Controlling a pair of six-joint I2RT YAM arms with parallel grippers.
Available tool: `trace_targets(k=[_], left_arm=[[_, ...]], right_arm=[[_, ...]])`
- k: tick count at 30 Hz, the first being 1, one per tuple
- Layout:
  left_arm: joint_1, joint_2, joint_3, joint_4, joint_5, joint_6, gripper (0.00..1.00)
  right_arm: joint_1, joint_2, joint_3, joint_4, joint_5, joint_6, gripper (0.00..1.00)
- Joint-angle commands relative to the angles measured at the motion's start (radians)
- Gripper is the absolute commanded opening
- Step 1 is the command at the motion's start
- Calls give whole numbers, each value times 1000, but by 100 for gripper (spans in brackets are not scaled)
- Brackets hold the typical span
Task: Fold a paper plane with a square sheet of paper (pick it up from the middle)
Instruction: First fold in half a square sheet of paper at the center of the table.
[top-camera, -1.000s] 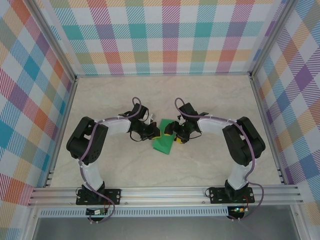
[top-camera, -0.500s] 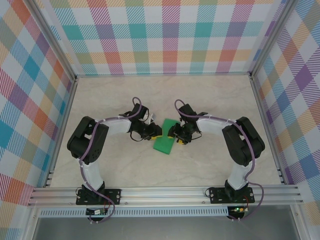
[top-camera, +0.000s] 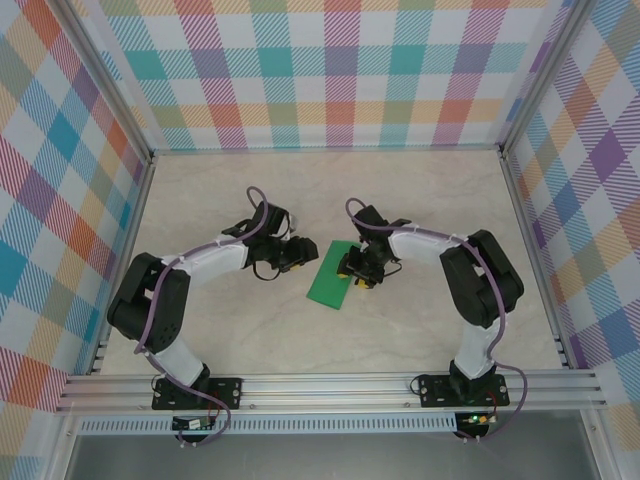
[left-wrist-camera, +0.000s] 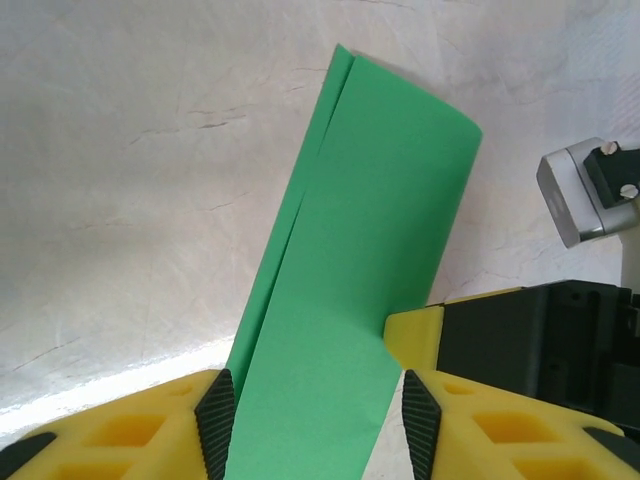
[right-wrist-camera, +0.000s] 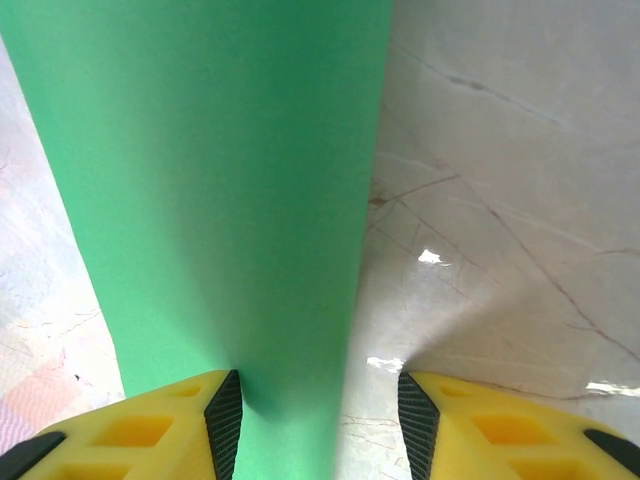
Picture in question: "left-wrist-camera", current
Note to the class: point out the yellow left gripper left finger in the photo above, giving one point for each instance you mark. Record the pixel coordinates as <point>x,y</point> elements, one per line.
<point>165,400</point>

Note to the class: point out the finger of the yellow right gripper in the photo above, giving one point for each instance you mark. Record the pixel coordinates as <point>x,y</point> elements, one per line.
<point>415,337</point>

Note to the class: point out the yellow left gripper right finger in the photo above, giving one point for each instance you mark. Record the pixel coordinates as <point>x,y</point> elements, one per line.
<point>450,405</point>

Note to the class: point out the green paper sheet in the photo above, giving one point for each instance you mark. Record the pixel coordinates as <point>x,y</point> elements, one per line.
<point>350,250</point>

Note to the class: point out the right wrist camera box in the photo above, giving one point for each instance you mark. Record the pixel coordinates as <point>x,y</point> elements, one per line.
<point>570,195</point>

